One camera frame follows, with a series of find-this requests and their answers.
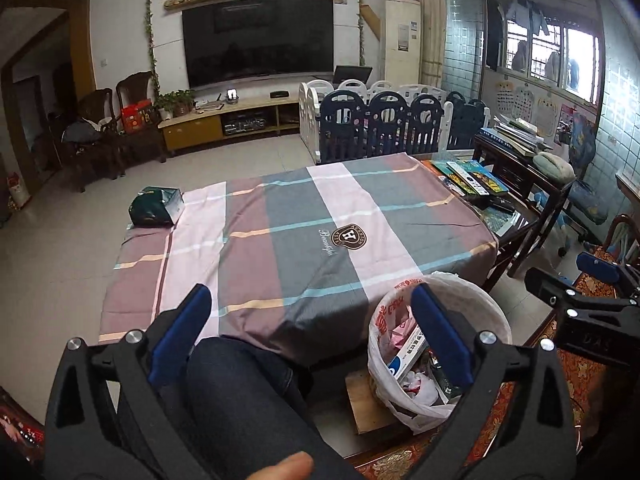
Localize black laptop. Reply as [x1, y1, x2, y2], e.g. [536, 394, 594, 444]
[334, 65, 373, 86]

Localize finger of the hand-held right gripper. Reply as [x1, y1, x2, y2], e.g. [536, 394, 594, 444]
[576, 251, 640, 291]
[525, 266, 640, 313]

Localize dark wooden side table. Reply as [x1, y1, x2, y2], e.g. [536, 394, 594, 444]
[472, 132, 576, 291]

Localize striped plaid tablecloth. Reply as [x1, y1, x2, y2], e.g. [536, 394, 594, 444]
[99, 152, 498, 361]

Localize black stereo amplifier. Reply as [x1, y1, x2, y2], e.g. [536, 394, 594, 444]
[221, 115, 268, 136]

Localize red patterned rug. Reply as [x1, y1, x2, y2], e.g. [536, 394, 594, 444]
[355, 260, 640, 480]

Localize red printed object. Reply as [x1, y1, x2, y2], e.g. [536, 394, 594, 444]
[0, 387, 46, 461]

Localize grey green cushion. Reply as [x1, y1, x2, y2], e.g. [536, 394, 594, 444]
[532, 152, 576, 183]

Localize person's dark jeans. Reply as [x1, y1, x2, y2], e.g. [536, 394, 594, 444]
[186, 337, 361, 480]

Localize wooden television cabinet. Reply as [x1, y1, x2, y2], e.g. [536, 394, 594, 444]
[159, 95, 303, 157]

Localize green ivy garland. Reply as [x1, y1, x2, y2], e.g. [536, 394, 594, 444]
[355, 0, 366, 61]
[144, 0, 160, 96]

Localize stack of books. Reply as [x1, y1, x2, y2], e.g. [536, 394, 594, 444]
[480, 117, 546, 156]

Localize navy and white playpen fence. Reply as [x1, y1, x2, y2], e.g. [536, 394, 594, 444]
[298, 79, 491, 163]

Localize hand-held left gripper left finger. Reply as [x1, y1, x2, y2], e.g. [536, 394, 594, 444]
[42, 283, 213, 480]

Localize dark wooden chair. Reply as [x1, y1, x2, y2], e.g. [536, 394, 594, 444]
[55, 87, 118, 193]
[116, 71, 168, 163]

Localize barred window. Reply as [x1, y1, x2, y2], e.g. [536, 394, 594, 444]
[505, 0, 603, 106]

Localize beige curtain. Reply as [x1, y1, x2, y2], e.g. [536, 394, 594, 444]
[411, 0, 447, 88]

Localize large black television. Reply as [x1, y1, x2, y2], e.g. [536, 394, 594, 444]
[181, 0, 335, 89]

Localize row of colourful books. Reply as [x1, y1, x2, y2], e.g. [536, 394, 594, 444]
[432, 160, 508, 196]

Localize hanging clothes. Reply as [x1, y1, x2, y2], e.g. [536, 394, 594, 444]
[502, 0, 551, 36]

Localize blue printed chair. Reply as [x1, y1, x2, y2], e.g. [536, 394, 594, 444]
[565, 112, 611, 226]

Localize white trash bin with liner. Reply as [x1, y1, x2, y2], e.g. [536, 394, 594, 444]
[367, 271, 513, 435]

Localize red gift box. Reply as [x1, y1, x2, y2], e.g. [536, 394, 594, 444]
[121, 100, 153, 133]

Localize red and white bag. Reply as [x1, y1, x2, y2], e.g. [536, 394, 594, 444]
[6, 172, 30, 208]

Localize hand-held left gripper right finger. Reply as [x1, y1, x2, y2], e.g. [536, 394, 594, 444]
[411, 282, 581, 480]

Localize potted green plant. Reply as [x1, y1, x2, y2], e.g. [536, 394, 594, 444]
[155, 89, 197, 121]

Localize dark green shopping bag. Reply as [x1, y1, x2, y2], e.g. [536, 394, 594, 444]
[129, 186, 185, 228]

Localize wooden board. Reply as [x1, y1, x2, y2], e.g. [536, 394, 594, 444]
[345, 372, 401, 435]

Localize white standing air conditioner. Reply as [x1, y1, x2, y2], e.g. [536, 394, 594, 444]
[384, 0, 422, 88]

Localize person's left hand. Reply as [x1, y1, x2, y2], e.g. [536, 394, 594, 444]
[255, 451, 315, 480]

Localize wall learning charts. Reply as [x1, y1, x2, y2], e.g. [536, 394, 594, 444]
[495, 80, 561, 136]

